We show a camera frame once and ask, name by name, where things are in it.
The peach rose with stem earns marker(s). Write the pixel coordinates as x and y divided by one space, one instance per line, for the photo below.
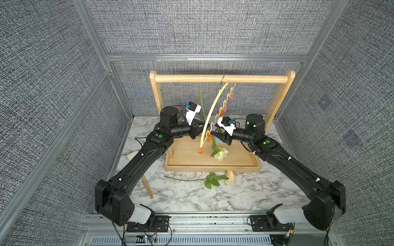
211 180

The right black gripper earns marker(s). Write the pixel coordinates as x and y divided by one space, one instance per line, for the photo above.
224 137

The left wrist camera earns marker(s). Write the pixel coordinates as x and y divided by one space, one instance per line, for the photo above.
192 109

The cream rose with stem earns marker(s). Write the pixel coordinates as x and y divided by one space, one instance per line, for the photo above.
218 153

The white patterned plate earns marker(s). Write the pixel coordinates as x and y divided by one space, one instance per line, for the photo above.
197 118

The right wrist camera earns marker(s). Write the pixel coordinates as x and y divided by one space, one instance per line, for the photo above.
227 125

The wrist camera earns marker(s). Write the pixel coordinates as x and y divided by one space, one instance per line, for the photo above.
192 109
227 125

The wooden stick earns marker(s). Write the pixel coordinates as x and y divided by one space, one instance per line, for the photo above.
147 187

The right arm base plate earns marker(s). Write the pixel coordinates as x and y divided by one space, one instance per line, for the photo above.
267 223

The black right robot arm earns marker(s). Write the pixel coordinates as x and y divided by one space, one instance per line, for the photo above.
327 199

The white paper piece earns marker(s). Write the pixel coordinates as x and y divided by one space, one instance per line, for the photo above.
131 155

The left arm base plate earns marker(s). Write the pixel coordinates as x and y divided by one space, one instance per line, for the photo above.
154 224

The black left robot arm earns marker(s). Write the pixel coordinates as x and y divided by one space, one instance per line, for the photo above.
112 197

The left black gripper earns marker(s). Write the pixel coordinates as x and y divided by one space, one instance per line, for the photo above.
194 130

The wooden clothes rack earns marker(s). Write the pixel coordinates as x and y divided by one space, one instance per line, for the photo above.
185 156

